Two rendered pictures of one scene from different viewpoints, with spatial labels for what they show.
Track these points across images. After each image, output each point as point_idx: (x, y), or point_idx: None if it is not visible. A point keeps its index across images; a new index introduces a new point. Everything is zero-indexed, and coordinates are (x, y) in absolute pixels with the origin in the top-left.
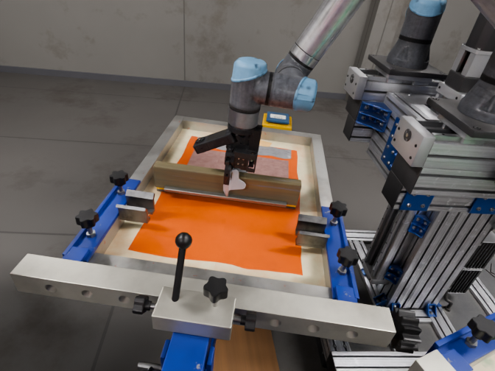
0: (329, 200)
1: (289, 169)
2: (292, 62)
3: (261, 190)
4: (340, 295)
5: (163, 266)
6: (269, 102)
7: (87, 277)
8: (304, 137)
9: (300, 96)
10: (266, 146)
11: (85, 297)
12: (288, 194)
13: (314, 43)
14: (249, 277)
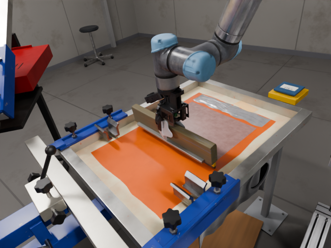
0: (243, 172)
1: (248, 135)
2: (213, 37)
3: (186, 142)
4: (147, 246)
5: (85, 168)
6: (171, 71)
7: (40, 155)
8: (290, 110)
9: (187, 67)
10: (249, 111)
11: (39, 165)
12: (203, 153)
13: (226, 19)
14: (115, 198)
